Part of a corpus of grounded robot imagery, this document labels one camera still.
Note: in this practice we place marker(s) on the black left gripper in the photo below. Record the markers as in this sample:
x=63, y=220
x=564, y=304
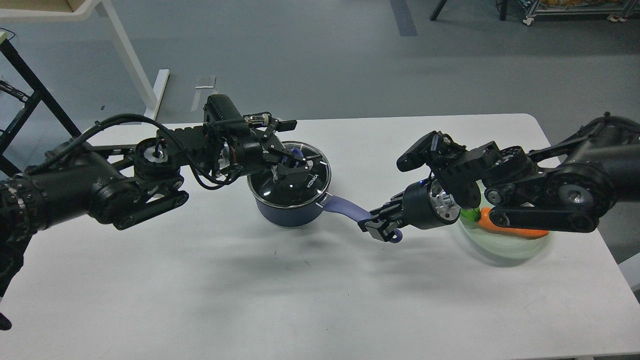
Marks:
x=255, y=149

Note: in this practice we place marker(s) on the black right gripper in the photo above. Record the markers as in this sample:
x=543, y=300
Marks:
x=424, y=205

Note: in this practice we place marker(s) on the glass lid with purple knob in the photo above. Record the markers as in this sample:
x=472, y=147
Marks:
x=296, y=181

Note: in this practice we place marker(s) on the blue saucepan with purple handle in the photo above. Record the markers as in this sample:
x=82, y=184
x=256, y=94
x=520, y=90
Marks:
x=296, y=217

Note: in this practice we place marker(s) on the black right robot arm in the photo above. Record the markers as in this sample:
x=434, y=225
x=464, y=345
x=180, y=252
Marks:
x=565, y=187

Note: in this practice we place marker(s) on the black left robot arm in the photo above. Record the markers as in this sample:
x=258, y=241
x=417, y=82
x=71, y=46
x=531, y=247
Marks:
x=126, y=169

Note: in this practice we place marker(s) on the orange toy carrot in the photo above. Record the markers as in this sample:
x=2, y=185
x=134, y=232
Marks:
x=480, y=217

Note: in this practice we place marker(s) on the clear green glass plate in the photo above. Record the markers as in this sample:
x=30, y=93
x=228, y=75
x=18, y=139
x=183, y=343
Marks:
x=498, y=245

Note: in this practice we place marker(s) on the black furniture leg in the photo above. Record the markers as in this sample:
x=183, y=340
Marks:
x=437, y=10

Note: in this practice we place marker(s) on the black metal rack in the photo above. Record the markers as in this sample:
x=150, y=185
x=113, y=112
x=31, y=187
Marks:
x=40, y=94

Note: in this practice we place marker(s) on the wheeled metal cart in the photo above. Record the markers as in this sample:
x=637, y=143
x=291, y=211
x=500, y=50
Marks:
x=616, y=11

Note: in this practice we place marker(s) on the white desk frame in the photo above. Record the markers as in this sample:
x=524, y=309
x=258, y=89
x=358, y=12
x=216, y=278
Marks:
x=37, y=11

